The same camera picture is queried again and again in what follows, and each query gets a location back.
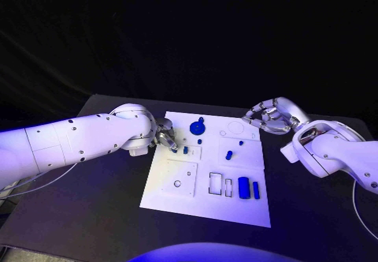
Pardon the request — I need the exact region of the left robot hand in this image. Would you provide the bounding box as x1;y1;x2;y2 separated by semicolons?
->
152;117;179;152

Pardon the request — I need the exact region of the blue long thick cylinder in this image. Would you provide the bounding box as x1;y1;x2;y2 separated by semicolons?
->
237;176;253;200

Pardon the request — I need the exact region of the white cable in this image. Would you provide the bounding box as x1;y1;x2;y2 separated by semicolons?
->
0;162;78;200
352;179;378;241

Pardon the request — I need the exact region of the blue gear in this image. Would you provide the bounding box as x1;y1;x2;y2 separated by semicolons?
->
189;116;206;136

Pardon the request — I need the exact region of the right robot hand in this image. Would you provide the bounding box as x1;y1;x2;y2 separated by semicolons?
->
241;97;313;135

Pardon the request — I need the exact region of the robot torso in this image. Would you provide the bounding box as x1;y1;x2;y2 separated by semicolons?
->
127;242;303;262

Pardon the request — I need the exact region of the white task board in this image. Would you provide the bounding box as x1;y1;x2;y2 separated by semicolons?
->
139;111;271;228

